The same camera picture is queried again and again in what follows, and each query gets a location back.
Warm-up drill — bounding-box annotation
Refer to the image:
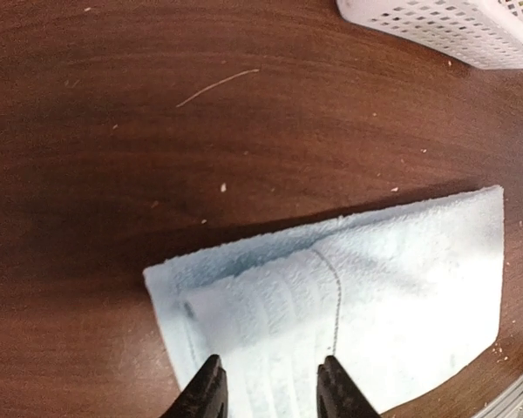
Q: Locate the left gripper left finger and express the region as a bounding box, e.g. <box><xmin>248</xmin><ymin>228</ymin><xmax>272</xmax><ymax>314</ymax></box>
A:
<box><xmin>160</xmin><ymin>354</ymin><xmax>228</xmax><ymax>418</ymax></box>

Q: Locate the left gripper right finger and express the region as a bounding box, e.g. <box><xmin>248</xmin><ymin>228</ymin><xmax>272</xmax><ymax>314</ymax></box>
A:
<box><xmin>316</xmin><ymin>355</ymin><xmax>379</xmax><ymax>418</ymax></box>

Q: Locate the light blue towel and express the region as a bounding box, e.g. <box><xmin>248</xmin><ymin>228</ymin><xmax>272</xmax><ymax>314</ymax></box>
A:
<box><xmin>144</xmin><ymin>185</ymin><xmax>504</xmax><ymax>417</ymax></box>

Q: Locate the white plastic basket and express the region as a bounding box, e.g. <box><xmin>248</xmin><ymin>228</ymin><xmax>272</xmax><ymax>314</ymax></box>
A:
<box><xmin>336</xmin><ymin>0</ymin><xmax>523</xmax><ymax>70</ymax></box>

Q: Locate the front aluminium rail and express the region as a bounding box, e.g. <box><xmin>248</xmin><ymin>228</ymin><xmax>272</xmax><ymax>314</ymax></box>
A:
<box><xmin>473</xmin><ymin>376</ymin><xmax>523</xmax><ymax>418</ymax></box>

